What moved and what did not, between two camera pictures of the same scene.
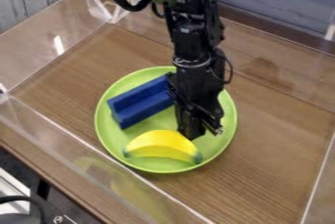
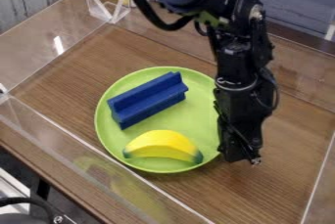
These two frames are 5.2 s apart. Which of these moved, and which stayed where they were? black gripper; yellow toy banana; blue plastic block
Moved: black gripper
Stayed: blue plastic block; yellow toy banana
